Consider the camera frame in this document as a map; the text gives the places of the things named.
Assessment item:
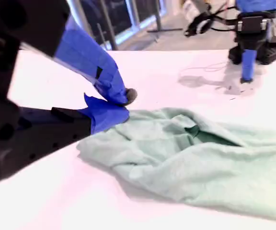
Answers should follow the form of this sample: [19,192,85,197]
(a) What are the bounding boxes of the grey metal post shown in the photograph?
[96,0,119,51]

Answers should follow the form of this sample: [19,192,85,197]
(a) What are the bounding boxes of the red white servo wire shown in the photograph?
[220,1,238,12]

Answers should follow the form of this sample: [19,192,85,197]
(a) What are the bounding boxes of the black camera cable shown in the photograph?
[206,4,240,25]

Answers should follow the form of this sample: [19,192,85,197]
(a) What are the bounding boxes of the grey metal stand leg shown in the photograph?
[147,0,184,34]

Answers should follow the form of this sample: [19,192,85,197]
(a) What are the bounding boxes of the thin white wire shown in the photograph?
[180,61,229,74]

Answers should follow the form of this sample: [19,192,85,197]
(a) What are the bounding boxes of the pale green T-shirt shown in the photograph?
[77,107,276,225]

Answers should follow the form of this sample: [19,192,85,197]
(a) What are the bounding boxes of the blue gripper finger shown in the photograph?
[0,0,138,107]
[240,48,258,84]
[18,92,130,166]

